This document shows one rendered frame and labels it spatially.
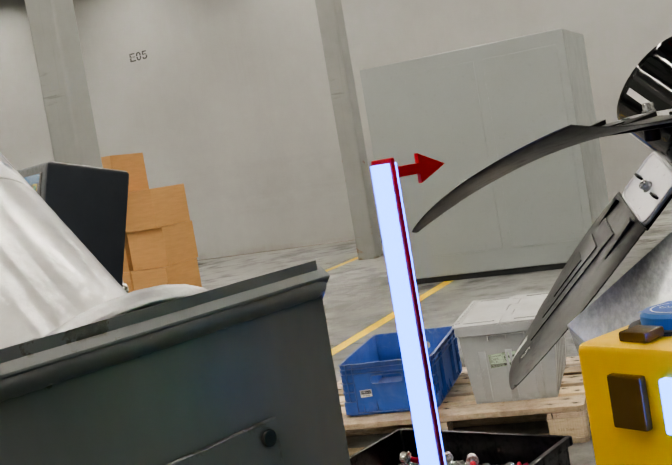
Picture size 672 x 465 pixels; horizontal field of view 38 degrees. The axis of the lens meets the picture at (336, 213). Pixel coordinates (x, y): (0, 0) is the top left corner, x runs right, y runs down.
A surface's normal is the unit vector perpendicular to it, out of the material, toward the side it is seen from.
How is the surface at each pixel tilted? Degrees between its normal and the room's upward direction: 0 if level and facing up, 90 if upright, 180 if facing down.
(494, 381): 95
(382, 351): 90
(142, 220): 90
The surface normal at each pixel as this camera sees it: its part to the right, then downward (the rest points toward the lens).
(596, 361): -0.79, 0.16
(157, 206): 0.90, -0.13
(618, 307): -0.33, -0.48
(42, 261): 0.34, -0.78
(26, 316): 0.03, -0.62
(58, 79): -0.40, 0.11
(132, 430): 0.76, -0.09
